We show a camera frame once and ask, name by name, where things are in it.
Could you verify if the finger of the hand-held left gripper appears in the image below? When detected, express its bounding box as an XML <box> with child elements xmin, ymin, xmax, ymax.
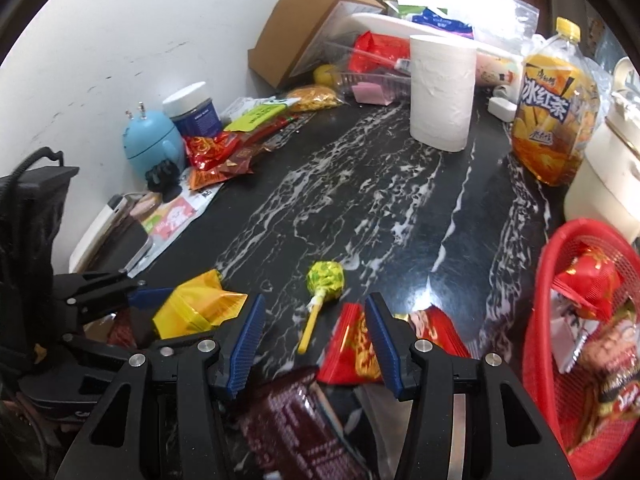
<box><xmin>62</xmin><ymin>332</ymin><xmax>166</xmax><ymax>376</ymax></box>
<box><xmin>52</xmin><ymin>270</ymin><xmax>176</xmax><ymax>333</ymax></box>

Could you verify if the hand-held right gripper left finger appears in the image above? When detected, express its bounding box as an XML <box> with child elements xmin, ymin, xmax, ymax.
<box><xmin>55</xmin><ymin>292</ymin><xmax>268</xmax><ymax>480</ymax></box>

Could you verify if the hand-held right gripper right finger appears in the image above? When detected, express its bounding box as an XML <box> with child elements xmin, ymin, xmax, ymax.
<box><xmin>364</xmin><ymin>292</ymin><xmax>576</xmax><ymax>480</ymax></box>

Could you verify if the red gold snack packet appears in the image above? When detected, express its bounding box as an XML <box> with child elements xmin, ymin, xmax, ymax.
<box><xmin>317</xmin><ymin>302</ymin><xmax>401</xmax><ymax>386</ymax></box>

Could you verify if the yellow foil packet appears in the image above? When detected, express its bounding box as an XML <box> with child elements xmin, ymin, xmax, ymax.
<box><xmin>152</xmin><ymin>269</ymin><xmax>248</xmax><ymax>340</ymax></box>

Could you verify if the dark red chocolate packet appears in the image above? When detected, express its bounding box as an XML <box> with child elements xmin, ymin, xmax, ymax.
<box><xmin>237</xmin><ymin>367</ymin><xmax>371</xmax><ymax>480</ymax></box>

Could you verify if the red plastic basket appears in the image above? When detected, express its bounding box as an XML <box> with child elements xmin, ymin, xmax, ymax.
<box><xmin>522</xmin><ymin>219</ymin><xmax>640</xmax><ymax>478</ymax></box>

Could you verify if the black white snack packet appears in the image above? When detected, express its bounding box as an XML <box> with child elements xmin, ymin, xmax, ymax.
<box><xmin>550</xmin><ymin>290</ymin><xmax>608</xmax><ymax>373</ymax></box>

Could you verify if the bright red snack packet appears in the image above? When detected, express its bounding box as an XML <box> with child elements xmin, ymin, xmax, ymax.
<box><xmin>552</xmin><ymin>242</ymin><xmax>623</xmax><ymax>321</ymax></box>

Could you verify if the brown red snack packet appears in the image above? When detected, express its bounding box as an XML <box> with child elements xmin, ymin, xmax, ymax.
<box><xmin>575</xmin><ymin>305</ymin><xmax>640</xmax><ymax>451</ymax></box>

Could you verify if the red cartoon snack packet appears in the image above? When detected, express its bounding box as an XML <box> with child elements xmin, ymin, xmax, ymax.
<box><xmin>400</xmin><ymin>304</ymin><xmax>472</xmax><ymax>358</ymax></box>

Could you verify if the black smartphone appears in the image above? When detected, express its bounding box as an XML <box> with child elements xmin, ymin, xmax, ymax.
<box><xmin>82</xmin><ymin>220</ymin><xmax>153</xmax><ymax>276</ymax></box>

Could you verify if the white flat device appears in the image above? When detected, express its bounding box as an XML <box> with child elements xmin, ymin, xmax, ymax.
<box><xmin>69</xmin><ymin>194</ymin><xmax>131</xmax><ymax>273</ymax></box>

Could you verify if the white pink printed packet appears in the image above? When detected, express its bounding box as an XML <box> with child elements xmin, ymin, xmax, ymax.
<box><xmin>140</xmin><ymin>180</ymin><xmax>226</xmax><ymax>256</ymax></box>

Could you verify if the green yellow lollipop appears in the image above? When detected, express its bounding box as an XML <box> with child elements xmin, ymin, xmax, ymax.
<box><xmin>297</xmin><ymin>260</ymin><xmax>347</xmax><ymax>356</ymax></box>

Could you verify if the black clip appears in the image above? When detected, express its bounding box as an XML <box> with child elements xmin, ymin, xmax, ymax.
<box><xmin>145</xmin><ymin>160</ymin><xmax>183</xmax><ymax>201</ymax></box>

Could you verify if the orange red snack packet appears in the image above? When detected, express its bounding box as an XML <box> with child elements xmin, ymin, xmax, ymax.
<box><xmin>189</xmin><ymin>157</ymin><xmax>256</xmax><ymax>192</ymax></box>

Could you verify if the blue deer humidifier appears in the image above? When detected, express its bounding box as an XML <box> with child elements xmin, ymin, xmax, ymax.
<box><xmin>122</xmin><ymin>101</ymin><xmax>187</xmax><ymax>181</ymax></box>

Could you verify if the dark blue jar white lid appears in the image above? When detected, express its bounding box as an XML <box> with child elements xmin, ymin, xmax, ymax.
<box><xmin>162</xmin><ymin>81</ymin><xmax>223</xmax><ymax>138</ymax></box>

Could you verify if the long red packet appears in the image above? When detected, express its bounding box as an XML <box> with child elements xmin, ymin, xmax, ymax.
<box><xmin>235</xmin><ymin>115</ymin><xmax>306</xmax><ymax>148</ymax></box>

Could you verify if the green label packet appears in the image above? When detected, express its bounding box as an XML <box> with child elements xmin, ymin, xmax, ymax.
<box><xmin>223</xmin><ymin>102</ymin><xmax>291</xmax><ymax>133</ymax></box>

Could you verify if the silver white packet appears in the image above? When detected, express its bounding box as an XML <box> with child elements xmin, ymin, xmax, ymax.
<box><xmin>220</xmin><ymin>96</ymin><xmax>271</xmax><ymax>123</ymax></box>

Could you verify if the pink block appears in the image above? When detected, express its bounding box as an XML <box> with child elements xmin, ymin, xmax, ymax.
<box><xmin>352</xmin><ymin>85</ymin><xmax>396</xmax><ymax>106</ymax></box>

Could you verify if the yellow snack packet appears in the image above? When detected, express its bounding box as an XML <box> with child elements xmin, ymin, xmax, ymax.
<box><xmin>287</xmin><ymin>86</ymin><xmax>346</xmax><ymax>112</ymax></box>

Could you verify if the white toilet paper roll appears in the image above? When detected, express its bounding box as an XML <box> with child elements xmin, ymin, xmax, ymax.
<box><xmin>409</xmin><ymin>34</ymin><xmax>478</xmax><ymax>153</ymax></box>

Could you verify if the clear plastic container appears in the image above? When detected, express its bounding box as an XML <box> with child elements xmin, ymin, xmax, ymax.
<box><xmin>325</xmin><ymin>40</ymin><xmax>413</xmax><ymax>106</ymax></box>

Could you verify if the white charger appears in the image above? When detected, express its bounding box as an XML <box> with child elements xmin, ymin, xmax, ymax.
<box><xmin>487</xmin><ymin>85</ymin><xmax>523</xmax><ymax>123</ymax></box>

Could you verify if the cream insulated jug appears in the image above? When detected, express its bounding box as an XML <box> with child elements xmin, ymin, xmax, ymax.
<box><xmin>564</xmin><ymin>57</ymin><xmax>640</xmax><ymax>243</ymax></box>

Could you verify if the iced tea bottle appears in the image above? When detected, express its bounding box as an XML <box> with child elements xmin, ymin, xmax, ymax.
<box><xmin>510</xmin><ymin>16</ymin><xmax>601</xmax><ymax>187</ymax></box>

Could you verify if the large red packet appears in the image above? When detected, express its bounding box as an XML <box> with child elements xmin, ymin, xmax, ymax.
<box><xmin>348</xmin><ymin>31</ymin><xmax>412</xmax><ymax>73</ymax></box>

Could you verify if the pink patterned cup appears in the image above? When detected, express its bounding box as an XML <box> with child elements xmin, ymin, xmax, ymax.
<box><xmin>475</xmin><ymin>55</ymin><xmax>526</xmax><ymax>86</ymax></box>

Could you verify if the cardboard box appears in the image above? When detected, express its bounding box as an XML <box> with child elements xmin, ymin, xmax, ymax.
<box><xmin>248</xmin><ymin>0</ymin><xmax>387</xmax><ymax>90</ymax></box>

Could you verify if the blue tissue pack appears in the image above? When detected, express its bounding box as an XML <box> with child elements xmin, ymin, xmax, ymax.
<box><xmin>412</xmin><ymin>7</ymin><xmax>475</xmax><ymax>40</ymax></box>

